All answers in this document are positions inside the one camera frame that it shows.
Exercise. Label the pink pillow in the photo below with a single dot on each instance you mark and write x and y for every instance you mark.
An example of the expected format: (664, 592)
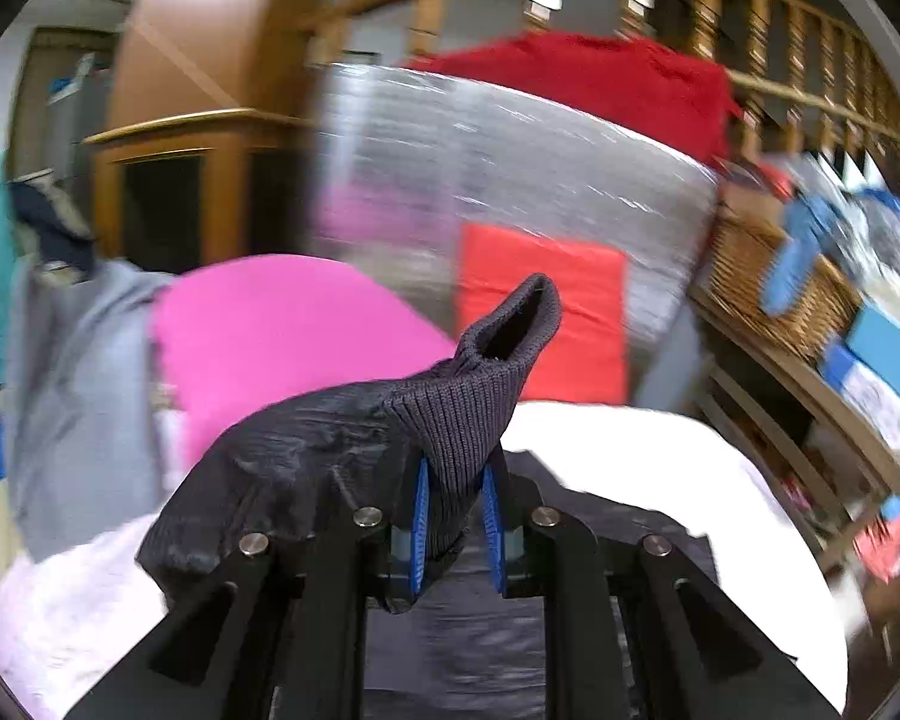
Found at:
(285, 337)

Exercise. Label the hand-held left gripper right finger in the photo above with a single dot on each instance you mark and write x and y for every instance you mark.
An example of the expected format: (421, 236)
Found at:
(493, 532)

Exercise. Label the navy garment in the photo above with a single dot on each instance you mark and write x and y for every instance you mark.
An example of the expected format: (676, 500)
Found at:
(52, 229)

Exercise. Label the light blue fabric item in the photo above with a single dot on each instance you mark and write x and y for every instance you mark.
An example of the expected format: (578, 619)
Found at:
(795, 255)

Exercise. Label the grey coat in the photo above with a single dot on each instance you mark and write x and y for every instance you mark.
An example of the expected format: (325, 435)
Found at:
(82, 405)

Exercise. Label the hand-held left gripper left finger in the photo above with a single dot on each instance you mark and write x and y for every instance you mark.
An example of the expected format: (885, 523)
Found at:
(420, 532)

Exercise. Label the wicker basket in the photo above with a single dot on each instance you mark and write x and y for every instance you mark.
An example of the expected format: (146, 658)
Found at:
(750, 277)

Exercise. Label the wooden shelf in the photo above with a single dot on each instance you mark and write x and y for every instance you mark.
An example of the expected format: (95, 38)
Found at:
(787, 390)

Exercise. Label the white embossed bedspread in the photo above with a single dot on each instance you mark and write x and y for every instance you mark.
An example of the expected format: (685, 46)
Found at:
(645, 450)

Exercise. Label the silver foil insulation mat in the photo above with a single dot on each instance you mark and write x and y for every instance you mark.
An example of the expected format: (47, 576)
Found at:
(510, 157)

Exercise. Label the black puffer jacket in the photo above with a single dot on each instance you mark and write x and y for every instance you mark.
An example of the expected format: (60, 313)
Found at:
(330, 435)

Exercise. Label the red pillow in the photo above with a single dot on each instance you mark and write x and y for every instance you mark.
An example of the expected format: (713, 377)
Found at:
(570, 300)

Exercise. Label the red cloth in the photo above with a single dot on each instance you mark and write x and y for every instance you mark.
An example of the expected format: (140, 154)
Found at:
(607, 82)

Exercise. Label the wooden cabinet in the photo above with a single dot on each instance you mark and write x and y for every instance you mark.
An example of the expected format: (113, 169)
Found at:
(225, 165)

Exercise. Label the light blue box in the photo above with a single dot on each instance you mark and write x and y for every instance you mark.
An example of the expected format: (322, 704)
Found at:
(889, 349)

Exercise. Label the white and blue box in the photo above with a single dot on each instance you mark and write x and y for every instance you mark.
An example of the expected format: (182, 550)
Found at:
(866, 397)

